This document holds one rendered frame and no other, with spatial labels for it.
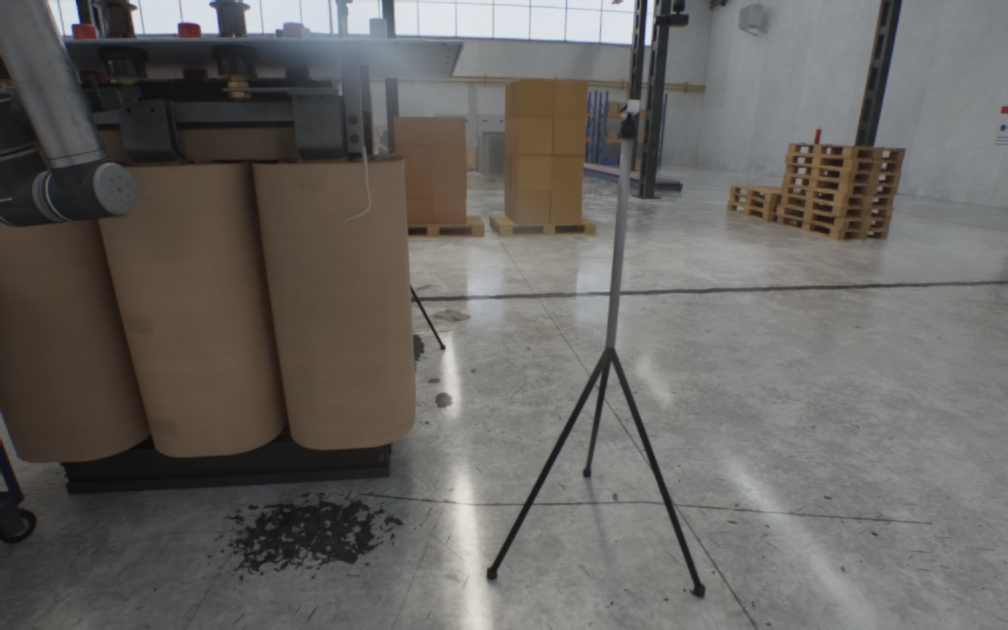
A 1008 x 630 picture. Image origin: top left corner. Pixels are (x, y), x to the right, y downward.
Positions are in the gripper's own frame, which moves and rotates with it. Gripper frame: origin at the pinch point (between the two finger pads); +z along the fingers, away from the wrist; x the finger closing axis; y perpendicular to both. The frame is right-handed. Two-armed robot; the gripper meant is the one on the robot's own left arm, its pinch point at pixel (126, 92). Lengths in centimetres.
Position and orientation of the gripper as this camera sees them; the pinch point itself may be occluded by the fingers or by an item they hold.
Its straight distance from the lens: 161.3
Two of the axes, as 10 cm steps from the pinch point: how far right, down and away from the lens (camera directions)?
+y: -0.3, -8.5, -5.2
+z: 2.1, -5.1, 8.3
